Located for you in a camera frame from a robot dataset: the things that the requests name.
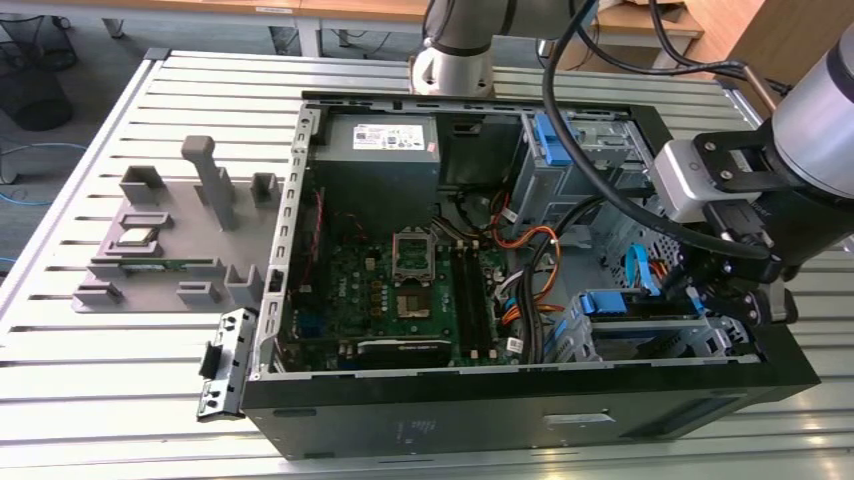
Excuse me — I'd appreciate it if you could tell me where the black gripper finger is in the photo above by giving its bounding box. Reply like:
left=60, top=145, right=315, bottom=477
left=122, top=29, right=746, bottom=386
left=659, top=247, right=762, bottom=306
left=696, top=279, right=800, bottom=331

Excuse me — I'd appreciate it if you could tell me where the blue wire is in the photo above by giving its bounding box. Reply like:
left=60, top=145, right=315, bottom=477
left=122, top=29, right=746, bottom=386
left=623, top=242, right=663, bottom=297

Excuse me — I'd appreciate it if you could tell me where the hard disk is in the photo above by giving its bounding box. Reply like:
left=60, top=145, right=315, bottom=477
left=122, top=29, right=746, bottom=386
left=576, top=288, right=708, bottom=322

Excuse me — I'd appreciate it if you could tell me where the metal disk bay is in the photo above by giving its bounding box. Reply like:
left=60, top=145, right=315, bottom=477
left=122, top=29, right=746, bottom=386
left=544, top=287, right=759, bottom=365

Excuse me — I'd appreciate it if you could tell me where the metal drive cage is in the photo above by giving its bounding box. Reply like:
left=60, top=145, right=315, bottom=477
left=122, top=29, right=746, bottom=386
left=511, top=112, right=661, bottom=242

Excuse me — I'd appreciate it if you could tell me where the black RAM slot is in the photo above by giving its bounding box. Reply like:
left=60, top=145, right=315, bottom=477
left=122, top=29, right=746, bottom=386
left=459, top=244, right=483, bottom=354
left=467, top=244, right=491, bottom=354
left=452, top=244, right=476, bottom=354
left=473, top=244, right=499, bottom=354

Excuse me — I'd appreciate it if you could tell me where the empty blue drive carrier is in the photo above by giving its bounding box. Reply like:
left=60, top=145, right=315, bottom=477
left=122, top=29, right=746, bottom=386
left=531, top=112, right=581, bottom=168

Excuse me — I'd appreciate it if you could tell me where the CPU socket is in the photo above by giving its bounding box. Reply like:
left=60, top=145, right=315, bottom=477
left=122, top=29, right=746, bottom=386
left=391, top=282, right=436, bottom=322

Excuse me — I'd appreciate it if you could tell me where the metal socket cover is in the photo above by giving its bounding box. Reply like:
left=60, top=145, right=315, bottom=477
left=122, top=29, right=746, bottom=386
left=389, top=227, right=440, bottom=284

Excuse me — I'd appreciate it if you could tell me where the black PC case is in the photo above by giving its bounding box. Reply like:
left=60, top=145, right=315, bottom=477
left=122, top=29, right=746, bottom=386
left=236, top=89, right=822, bottom=461

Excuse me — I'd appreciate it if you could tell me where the black graphics card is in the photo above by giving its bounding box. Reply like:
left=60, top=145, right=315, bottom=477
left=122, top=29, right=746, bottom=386
left=337, top=335, right=456, bottom=372

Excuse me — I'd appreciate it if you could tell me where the green motherboard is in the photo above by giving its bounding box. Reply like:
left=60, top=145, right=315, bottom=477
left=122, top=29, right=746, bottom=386
left=282, top=219, right=532, bottom=372

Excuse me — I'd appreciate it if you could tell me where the grey power supply unit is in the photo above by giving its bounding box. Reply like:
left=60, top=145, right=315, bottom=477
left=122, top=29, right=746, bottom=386
left=306, top=113, right=443, bottom=236

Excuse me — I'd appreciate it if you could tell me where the grey parts rack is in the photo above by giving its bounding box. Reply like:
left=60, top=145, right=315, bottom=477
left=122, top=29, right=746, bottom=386
left=72, top=134, right=285, bottom=314

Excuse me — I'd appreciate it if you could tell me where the green RAM stick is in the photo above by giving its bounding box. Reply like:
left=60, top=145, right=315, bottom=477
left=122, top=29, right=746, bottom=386
left=90, top=255, right=220, bottom=274

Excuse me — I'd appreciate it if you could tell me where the silver CPU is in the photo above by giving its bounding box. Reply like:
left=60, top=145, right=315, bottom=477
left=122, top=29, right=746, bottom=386
left=113, top=225, right=164, bottom=248

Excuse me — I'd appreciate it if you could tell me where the black mesh waste bin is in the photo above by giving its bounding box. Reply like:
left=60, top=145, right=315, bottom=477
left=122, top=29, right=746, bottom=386
left=0, top=14, right=76, bottom=132

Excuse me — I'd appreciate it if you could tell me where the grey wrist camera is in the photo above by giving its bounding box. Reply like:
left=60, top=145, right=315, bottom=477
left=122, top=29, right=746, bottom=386
left=649, top=138, right=719, bottom=225

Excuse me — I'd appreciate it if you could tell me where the black cable bundle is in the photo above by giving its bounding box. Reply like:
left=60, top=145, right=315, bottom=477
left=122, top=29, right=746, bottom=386
left=516, top=187, right=652, bottom=365

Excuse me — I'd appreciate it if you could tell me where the orange red wire bundle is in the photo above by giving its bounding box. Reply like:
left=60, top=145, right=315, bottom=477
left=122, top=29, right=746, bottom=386
left=489, top=212, right=565, bottom=326

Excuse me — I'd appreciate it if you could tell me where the black camera cable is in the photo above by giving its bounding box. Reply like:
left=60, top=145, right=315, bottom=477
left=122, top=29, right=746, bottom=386
left=540, top=0, right=775, bottom=261

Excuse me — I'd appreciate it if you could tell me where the yellow black wire bundle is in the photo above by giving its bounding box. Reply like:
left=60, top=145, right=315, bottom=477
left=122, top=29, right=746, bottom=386
left=429, top=214, right=499, bottom=247

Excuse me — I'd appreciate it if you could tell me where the wooden desk white frame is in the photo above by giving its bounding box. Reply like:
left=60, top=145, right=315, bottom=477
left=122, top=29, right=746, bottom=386
left=0, top=0, right=428, bottom=59
left=532, top=0, right=705, bottom=76

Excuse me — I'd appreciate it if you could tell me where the metal hinged case bracket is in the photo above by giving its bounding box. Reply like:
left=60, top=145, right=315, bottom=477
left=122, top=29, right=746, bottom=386
left=194, top=306, right=260, bottom=425

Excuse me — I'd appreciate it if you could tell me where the thin blue cable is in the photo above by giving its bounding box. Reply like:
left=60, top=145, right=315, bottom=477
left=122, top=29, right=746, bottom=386
left=0, top=142, right=88, bottom=207

